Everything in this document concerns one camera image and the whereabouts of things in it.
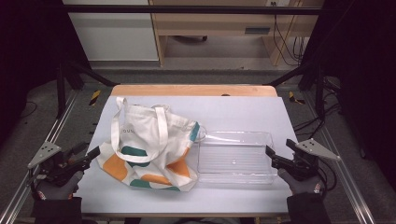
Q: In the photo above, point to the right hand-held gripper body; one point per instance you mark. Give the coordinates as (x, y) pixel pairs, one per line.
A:
(300, 166)

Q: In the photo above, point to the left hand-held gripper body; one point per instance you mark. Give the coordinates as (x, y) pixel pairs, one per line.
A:
(51, 169)

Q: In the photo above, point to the clear plastic container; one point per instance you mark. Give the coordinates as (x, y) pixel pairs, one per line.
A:
(236, 158)

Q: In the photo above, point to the white patterned tote bag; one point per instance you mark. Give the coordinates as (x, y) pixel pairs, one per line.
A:
(149, 146)

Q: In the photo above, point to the person's left hand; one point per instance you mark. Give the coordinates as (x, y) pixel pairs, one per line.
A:
(57, 188)

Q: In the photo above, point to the person's right hand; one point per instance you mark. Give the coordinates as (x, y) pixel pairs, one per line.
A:
(300, 186)

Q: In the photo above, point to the yellow and black tape piece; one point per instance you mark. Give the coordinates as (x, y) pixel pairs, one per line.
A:
(294, 99)
(95, 97)

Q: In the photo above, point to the black metal stand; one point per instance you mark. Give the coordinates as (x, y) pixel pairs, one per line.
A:
(319, 90)
(62, 87)

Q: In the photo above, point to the dark curtain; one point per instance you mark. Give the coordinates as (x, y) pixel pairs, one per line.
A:
(28, 62)
(367, 77)

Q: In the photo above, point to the white cabinet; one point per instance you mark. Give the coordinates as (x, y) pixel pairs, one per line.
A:
(115, 34)

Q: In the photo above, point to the light wooden desk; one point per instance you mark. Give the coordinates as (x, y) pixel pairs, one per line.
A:
(214, 23)

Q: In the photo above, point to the black horizontal frame bar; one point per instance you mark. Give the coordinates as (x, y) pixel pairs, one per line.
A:
(186, 9)

